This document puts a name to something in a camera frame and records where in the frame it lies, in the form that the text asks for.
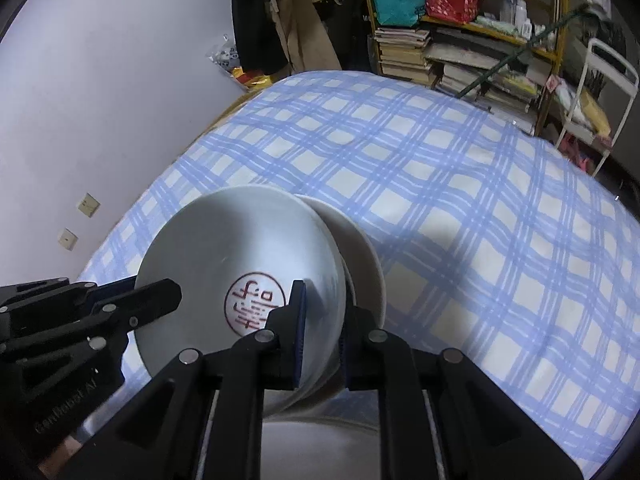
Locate beige hanging cloth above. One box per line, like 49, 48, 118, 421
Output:
270, 0, 345, 73

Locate pile of snack packets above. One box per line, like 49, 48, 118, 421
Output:
207, 35, 273, 92

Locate red bowl with inner seal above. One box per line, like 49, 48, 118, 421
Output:
134, 185, 348, 416

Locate red bowl with green rim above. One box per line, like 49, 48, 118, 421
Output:
295, 194, 387, 333

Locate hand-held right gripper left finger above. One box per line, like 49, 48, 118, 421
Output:
62, 280, 307, 480

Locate green pole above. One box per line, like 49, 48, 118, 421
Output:
457, 2, 592, 102

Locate blue plaid blanket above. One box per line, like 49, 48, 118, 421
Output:
75, 70, 636, 478

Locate large white cherry plate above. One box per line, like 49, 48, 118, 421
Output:
197, 385, 383, 480

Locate white metal cart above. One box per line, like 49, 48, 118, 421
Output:
554, 37, 640, 177

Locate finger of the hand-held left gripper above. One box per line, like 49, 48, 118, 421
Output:
92, 279, 183, 335
75, 275, 141, 307

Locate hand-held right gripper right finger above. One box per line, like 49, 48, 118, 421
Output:
340, 305, 583, 480

